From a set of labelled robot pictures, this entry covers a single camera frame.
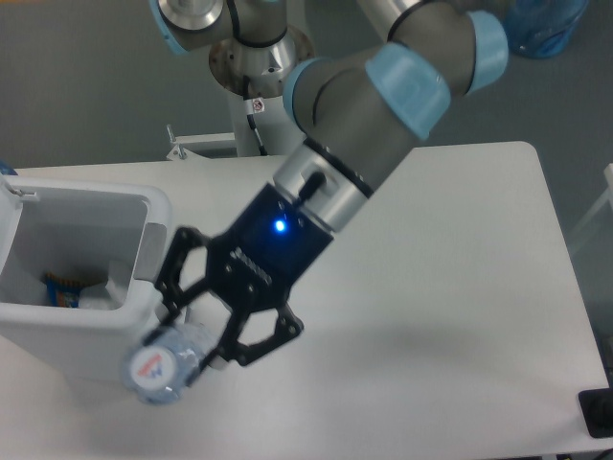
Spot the white paper wrapper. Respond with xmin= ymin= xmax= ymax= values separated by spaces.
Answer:
xmin=78 ymin=261 xmax=131 ymax=311

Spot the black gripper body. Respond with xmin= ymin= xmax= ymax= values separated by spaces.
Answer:
xmin=206 ymin=172 xmax=333 ymax=312

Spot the white trash can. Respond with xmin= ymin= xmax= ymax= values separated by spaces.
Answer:
xmin=1 ymin=175 xmax=173 ymax=381

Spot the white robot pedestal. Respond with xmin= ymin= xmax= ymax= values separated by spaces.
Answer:
xmin=209 ymin=25 xmax=314 ymax=157

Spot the blue plastic bag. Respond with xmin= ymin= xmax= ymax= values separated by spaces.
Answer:
xmin=503 ymin=0 xmax=589 ymax=59

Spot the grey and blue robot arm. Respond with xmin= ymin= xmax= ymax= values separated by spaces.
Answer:
xmin=145 ymin=1 xmax=509 ymax=388

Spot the clear plastic water bottle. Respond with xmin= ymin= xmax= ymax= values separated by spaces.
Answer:
xmin=121 ymin=324 xmax=216 ymax=405

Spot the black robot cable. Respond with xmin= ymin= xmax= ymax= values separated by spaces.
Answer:
xmin=241 ymin=76 xmax=269 ymax=157

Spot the black device at table edge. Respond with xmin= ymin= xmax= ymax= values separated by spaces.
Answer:
xmin=579 ymin=388 xmax=612 ymax=439

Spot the white base frame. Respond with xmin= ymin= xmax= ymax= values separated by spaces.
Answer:
xmin=166 ymin=125 xmax=237 ymax=161

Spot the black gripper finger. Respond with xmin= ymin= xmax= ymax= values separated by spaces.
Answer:
xmin=154 ymin=226 xmax=211 ymax=330
xmin=189 ymin=302 xmax=305 ymax=386

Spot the orange blue snack wrapper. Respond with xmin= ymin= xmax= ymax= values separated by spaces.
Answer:
xmin=44 ymin=272 xmax=86 ymax=309

